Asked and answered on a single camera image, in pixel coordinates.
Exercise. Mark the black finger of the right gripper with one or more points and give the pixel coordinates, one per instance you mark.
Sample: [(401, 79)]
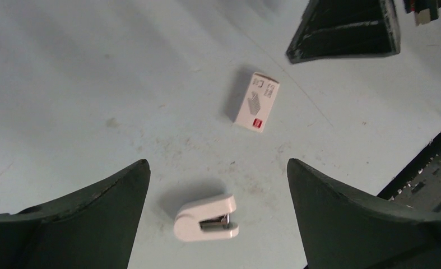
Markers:
[(333, 29)]

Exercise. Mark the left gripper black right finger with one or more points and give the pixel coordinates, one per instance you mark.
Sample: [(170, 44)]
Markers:
[(343, 227)]

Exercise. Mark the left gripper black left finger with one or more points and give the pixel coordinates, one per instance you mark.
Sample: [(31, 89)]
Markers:
[(93, 227)]

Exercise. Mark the small white mini stapler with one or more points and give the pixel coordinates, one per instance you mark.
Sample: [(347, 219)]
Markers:
[(206, 219)]

